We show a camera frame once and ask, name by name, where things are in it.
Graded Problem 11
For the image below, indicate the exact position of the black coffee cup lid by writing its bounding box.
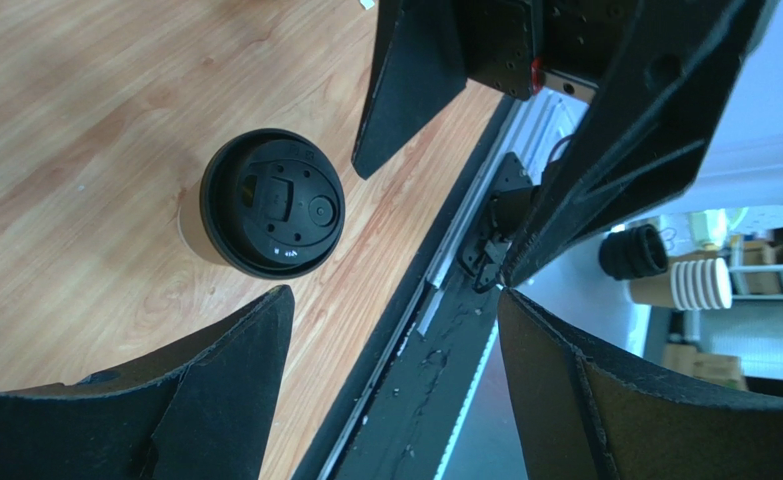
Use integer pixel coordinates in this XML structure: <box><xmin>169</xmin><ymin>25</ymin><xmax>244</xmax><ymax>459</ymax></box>
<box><xmin>200</xmin><ymin>128</ymin><xmax>345</xmax><ymax>280</ymax></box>

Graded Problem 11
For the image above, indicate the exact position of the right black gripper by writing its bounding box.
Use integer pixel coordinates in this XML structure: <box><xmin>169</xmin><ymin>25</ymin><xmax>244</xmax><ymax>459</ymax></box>
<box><xmin>351</xmin><ymin>0</ymin><xmax>772</xmax><ymax>288</ymax></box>

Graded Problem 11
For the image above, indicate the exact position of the white paper coffee cup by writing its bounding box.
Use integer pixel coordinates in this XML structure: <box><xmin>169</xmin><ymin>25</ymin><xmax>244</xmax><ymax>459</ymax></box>
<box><xmin>177</xmin><ymin>181</ymin><xmax>227</xmax><ymax>266</ymax></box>

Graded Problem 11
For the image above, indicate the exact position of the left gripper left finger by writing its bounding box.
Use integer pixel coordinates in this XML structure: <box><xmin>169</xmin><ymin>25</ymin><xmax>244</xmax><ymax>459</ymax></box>
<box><xmin>0</xmin><ymin>285</ymin><xmax>295</xmax><ymax>479</ymax></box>

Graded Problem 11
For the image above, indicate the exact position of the stack of paper cups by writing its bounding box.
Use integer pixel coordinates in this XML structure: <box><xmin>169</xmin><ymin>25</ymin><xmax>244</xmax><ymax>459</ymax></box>
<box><xmin>628</xmin><ymin>258</ymin><xmax>733</xmax><ymax>311</ymax></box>

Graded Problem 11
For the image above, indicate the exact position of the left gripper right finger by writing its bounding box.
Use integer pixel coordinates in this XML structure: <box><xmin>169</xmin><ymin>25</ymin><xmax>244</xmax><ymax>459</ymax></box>
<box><xmin>497</xmin><ymin>289</ymin><xmax>783</xmax><ymax>479</ymax></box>

